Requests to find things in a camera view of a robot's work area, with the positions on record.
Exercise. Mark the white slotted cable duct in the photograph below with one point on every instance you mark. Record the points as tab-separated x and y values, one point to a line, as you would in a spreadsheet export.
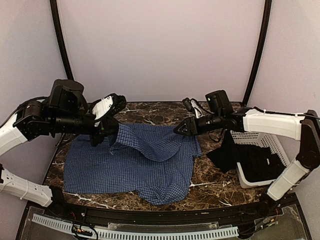
117	231

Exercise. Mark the black right corner post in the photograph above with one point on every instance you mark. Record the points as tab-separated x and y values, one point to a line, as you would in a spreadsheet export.
259	51

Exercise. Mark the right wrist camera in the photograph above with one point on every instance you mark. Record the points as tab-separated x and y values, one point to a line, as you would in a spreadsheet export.
193	106

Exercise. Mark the white plastic laundry basket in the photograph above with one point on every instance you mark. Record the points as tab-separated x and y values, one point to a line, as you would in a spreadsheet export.
262	140

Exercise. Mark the black left corner post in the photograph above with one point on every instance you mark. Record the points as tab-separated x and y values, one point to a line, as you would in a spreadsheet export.
60	39

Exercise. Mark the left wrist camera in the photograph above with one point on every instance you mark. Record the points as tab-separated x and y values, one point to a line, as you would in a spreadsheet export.
107	107

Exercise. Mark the black corner post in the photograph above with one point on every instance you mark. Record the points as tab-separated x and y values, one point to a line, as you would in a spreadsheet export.
259	51
60	39

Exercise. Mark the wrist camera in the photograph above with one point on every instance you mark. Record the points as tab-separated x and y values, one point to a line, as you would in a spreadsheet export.
107	107
193	106

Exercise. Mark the black garment in basket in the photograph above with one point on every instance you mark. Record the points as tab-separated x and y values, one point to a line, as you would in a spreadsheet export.
258	163

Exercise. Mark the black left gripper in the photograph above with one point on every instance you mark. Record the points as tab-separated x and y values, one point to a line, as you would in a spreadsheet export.
107	126

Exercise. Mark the blue checkered shirt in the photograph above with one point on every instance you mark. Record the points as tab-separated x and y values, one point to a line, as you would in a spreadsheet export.
149	159

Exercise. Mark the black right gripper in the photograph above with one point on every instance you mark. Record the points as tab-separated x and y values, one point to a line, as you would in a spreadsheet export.
188	122

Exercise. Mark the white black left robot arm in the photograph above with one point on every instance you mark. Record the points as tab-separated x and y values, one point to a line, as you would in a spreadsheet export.
64	111

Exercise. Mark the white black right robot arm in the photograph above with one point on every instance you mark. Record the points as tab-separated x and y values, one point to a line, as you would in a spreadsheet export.
302	127

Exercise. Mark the black front table rail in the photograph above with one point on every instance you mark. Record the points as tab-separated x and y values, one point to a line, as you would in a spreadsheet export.
245	214

